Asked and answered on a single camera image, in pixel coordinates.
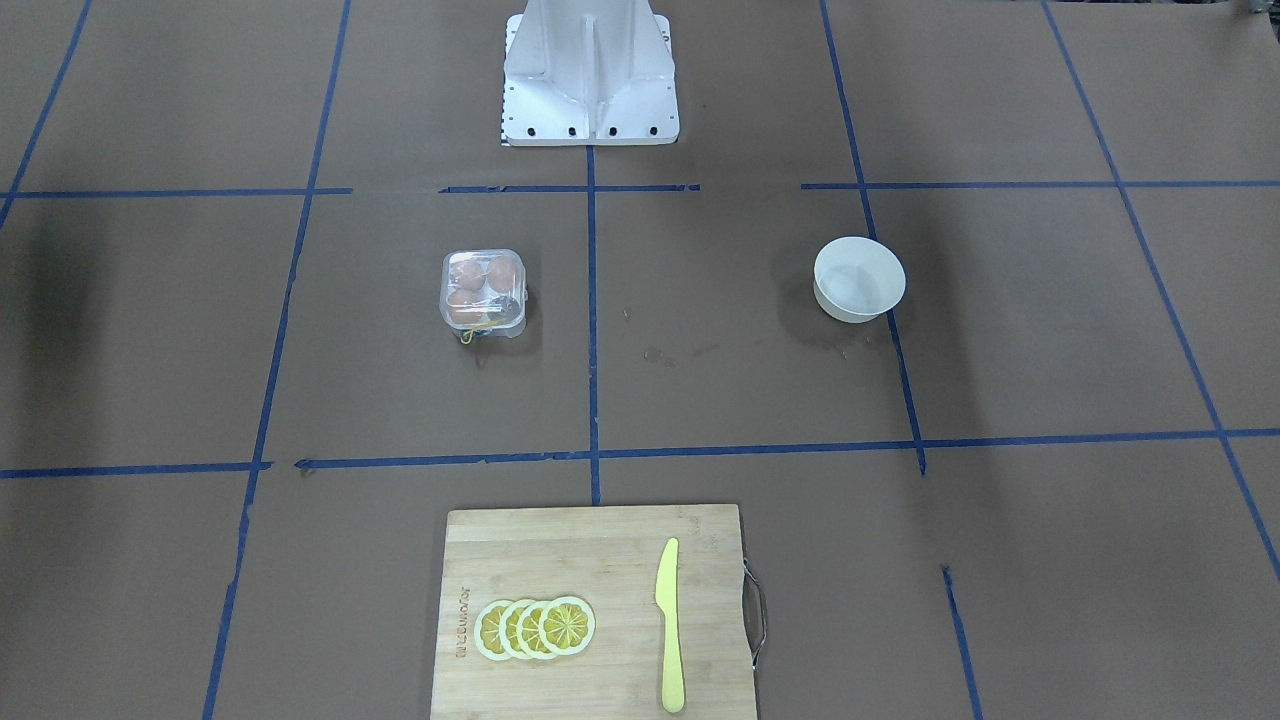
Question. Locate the clear plastic egg box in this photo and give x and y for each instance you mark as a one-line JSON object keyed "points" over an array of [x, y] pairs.
{"points": [[507, 312]]}

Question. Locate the brown egg from bowl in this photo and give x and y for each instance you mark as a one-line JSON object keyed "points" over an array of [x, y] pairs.
{"points": [[466, 307]]}

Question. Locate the brown egg in box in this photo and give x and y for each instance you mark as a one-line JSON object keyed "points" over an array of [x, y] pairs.
{"points": [[468, 275], [502, 274]]}

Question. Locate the bamboo cutting board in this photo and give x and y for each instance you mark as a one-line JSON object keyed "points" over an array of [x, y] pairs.
{"points": [[608, 556]]}

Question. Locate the cream white bowl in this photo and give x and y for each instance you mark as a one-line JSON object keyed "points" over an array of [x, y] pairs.
{"points": [[856, 279]]}

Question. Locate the yellow plastic knife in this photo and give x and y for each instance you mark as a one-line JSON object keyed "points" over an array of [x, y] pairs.
{"points": [[671, 683]]}

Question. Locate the front yellow lemon slice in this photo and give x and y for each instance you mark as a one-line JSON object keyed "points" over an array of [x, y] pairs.
{"points": [[567, 625]]}

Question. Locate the yellow lemon slice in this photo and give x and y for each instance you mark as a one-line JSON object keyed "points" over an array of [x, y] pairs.
{"points": [[509, 629], [489, 633], [528, 632], [567, 625]]}

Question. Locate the white camera stand pillar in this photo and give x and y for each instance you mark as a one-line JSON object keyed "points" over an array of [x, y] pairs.
{"points": [[589, 73]]}

